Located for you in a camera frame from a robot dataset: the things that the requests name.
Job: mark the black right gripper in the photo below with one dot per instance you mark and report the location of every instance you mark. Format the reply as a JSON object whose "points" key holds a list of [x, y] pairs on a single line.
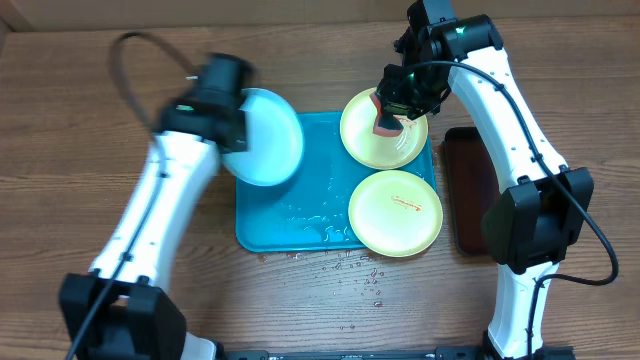
{"points": [[395, 104]]}

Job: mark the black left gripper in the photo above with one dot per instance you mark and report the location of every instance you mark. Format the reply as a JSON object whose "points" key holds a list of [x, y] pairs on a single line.
{"points": [[236, 141]]}

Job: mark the red and green sponge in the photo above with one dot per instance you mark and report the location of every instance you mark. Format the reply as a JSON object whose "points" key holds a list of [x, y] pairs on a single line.
{"points": [[385, 124]]}

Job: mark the light blue plate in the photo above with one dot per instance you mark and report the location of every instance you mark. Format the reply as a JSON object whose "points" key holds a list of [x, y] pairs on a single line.
{"points": [[275, 141]]}

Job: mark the yellow plate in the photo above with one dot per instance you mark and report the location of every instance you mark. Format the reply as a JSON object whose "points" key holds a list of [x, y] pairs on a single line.
{"points": [[375, 151], [395, 213]]}

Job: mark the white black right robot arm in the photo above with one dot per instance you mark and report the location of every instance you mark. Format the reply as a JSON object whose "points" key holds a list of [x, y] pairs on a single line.
{"points": [[542, 202]]}

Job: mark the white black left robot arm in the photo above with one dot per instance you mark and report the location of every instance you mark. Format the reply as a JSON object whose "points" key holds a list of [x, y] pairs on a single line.
{"points": [[121, 308]]}

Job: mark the black tray with water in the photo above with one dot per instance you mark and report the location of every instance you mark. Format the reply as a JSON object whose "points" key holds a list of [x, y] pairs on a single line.
{"points": [[472, 184]]}

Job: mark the teal plastic tray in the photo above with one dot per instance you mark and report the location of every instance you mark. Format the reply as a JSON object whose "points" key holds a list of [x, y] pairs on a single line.
{"points": [[308, 212]]}

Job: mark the brown cardboard backdrop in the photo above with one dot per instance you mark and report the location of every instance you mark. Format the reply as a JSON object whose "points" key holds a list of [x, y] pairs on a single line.
{"points": [[71, 15]]}

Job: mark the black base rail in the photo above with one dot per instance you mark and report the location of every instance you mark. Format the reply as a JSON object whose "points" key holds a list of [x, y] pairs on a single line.
{"points": [[440, 353]]}

